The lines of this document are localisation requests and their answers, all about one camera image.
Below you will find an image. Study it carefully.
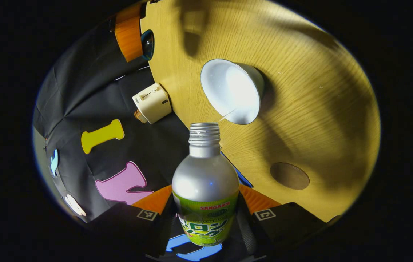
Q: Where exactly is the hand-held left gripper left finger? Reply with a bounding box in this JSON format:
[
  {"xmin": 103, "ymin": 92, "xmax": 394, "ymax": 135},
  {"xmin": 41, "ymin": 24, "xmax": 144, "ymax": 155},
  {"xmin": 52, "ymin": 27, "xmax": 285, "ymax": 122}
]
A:
[{"xmin": 86, "ymin": 185, "xmax": 178, "ymax": 257}]

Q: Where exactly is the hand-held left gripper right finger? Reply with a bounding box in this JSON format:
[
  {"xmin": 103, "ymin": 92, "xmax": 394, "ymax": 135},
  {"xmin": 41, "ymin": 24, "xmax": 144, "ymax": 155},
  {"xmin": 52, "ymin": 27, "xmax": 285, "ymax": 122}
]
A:
[{"xmin": 237, "ymin": 184, "xmax": 329, "ymax": 259}]

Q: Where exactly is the teal teacup lid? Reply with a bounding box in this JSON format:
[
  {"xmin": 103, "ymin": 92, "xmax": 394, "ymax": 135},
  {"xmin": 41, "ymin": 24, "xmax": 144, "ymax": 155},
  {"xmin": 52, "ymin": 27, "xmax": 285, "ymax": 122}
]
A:
[{"xmin": 140, "ymin": 29, "xmax": 155, "ymax": 61}]

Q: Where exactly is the silver green label water bottle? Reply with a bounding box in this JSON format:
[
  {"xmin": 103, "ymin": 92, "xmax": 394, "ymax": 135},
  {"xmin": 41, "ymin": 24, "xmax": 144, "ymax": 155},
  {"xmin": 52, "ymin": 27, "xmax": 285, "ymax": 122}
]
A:
[{"xmin": 172, "ymin": 123, "xmax": 240, "ymax": 247}]

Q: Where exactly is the round brown coaster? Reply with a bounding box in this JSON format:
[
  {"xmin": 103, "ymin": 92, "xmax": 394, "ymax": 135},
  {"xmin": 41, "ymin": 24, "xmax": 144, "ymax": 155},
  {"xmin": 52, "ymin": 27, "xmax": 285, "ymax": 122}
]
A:
[{"xmin": 270, "ymin": 162, "xmax": 310, "ymax": 190}]

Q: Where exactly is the blue folded towel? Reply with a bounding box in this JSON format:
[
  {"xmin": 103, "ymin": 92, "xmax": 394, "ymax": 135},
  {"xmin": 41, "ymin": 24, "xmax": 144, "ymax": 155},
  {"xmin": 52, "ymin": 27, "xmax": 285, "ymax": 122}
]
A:
[{"xmin": 234, "ymin": 164, "xmax": 253, "ymax": 188}]

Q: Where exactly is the white toaster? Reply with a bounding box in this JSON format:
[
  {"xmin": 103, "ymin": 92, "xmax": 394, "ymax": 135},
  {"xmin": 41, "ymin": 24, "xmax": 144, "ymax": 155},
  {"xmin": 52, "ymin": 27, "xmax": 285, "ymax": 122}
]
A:
[{"xmin": 132, "ymin": 83, "xmax": 172, "ymax": 124}]

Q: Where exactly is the black backdrop cloth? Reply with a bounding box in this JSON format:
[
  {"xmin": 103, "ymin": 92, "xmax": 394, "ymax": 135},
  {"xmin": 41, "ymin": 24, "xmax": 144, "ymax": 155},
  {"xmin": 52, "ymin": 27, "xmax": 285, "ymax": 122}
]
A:
[{"xmin": 33, "ymin": 22, "xmax": 261, "ymax": 262}]

